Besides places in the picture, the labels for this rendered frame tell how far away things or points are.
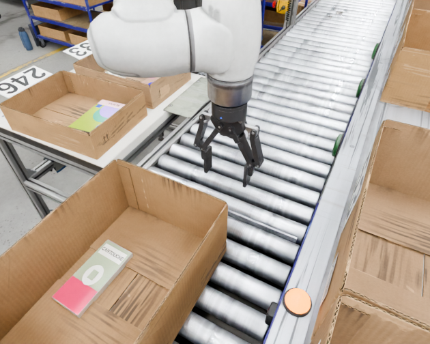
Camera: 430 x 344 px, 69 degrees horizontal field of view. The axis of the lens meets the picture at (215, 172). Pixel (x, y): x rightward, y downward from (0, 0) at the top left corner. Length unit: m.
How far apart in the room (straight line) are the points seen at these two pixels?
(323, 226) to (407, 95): 0.59
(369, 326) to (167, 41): 0.48
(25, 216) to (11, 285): 1.38
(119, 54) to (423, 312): 0.63
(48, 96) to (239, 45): 0.95
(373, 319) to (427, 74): 0.80
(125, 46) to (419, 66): 0.81
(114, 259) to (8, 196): 1.55
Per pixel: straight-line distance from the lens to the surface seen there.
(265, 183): 0.92
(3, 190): 2.31
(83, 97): 1.37
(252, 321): 0.69
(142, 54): 0.54
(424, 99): 1.12
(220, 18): 0.55
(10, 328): 0.78
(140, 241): 0.78
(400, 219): 0.74
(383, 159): 0.74
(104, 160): 1.03
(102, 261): 0.76
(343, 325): 0.45
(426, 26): 1.45
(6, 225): 2.08
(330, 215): 0.68
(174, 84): 1.31
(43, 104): 1.36
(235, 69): 0.58
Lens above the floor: 1.39
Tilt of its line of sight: 43 degrees down
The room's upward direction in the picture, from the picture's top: straight up
